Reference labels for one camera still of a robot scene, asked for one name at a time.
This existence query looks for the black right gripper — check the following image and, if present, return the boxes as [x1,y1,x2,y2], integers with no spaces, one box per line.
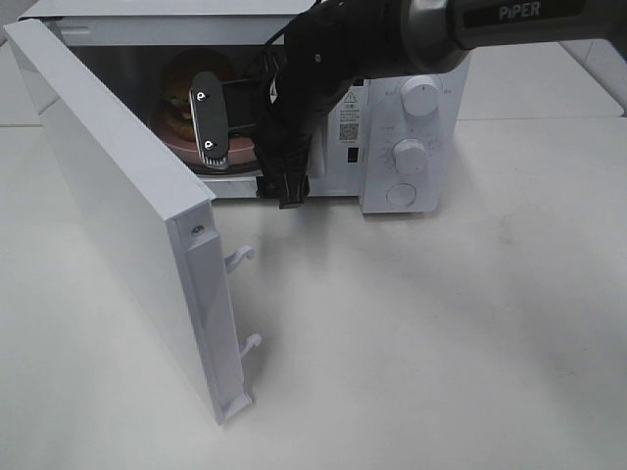
[254,58,343,210]

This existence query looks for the pink round plate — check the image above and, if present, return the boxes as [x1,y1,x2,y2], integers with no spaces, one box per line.
[148,102,261,167]

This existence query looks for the round white door release button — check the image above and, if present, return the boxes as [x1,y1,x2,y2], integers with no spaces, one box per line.
[386,183,417,208]

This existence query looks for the white microwave knob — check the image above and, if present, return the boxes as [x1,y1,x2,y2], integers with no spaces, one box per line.
[393,139,428,174]
[400,76,441,118]

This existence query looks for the white microwave door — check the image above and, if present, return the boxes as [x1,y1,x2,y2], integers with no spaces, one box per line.
[6,20,261,423]

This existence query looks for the toy burger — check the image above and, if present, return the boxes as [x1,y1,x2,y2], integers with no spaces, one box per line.
[160,48,238,142]

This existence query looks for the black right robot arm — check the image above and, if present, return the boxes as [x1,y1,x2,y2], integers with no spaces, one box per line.
[251,0,626,209]

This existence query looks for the glass microwave turntable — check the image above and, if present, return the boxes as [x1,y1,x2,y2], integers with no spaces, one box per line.
[185,157,260,176]

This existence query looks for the white microwave oven body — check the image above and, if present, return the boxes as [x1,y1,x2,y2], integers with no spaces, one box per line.
[5,1,468,223]

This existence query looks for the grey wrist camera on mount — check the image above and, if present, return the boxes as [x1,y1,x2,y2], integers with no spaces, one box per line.
[189,71,259,164]

